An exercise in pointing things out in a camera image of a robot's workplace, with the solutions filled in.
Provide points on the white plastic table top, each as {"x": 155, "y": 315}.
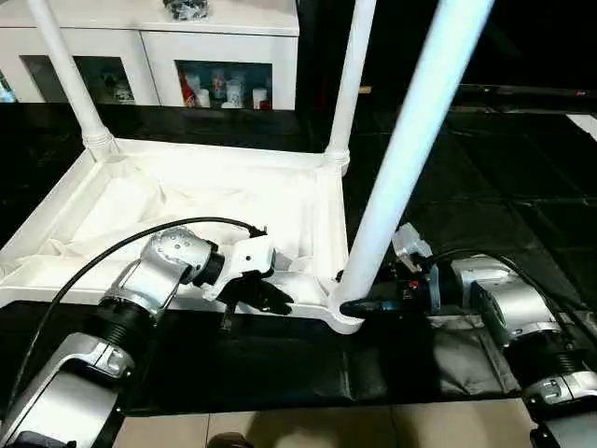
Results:
{"x": 187, "y": 196}

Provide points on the white plastic table leg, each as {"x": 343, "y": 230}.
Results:
{"x": 347, "y": 75}
{"x": 75, "y": 75}
{"x": 410, "y": 140}

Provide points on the black work mat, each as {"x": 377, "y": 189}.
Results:
{"x": 280, "y": 364}

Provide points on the red bottle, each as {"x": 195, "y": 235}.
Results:
{"x": 191, "y": 91}

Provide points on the black flat bar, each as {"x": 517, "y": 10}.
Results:
{"x": 522, "y": 91}

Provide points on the white board strip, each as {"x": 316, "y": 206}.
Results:
{"x": 588, "y": 123}

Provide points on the white cabinet with glass doors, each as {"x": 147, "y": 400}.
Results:
{"x": 121, "y": 37}

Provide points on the teal plastic tube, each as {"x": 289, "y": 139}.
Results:
{"x": 6, "y": 89}

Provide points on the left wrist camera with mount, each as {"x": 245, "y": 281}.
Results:
{"x": 244, "y": 257}

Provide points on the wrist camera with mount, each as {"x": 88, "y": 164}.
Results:
{"x": 410, "y": 244}
{"x": 244, "y": 257}

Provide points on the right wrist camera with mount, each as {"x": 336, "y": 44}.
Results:
{"x": 410, "y": 244}

